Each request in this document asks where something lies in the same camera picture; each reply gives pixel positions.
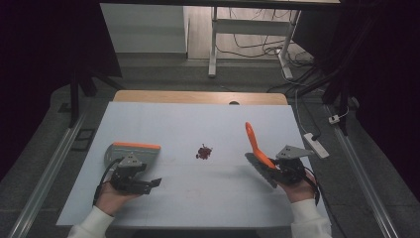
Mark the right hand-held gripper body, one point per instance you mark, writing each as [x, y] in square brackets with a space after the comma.
[290, 165]

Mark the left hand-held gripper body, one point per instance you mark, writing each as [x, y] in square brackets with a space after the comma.
[127, 172]

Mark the grey dustpan with orange edge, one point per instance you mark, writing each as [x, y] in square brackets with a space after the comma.
[138, 152]

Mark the person's right hand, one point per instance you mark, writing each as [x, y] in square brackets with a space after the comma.
[298, 191]

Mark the person's left hand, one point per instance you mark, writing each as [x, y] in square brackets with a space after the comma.
[110, 198]

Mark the white power strip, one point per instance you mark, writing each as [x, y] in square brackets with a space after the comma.
[316, 144]

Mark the pile of red crumbs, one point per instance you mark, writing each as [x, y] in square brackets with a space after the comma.
[204, 152]

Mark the small white adapter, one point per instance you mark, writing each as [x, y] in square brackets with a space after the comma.
[334, 119]

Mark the black stand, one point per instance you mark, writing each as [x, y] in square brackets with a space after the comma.
[75, 99]
[335, 89]

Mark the white cabinet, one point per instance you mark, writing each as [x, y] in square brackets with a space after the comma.
[145, 28]

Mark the metal floor rail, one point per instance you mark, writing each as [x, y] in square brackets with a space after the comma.
[363, 178]
[46, 178]

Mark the white desk frame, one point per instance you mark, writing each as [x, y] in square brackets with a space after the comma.
[251, 26]

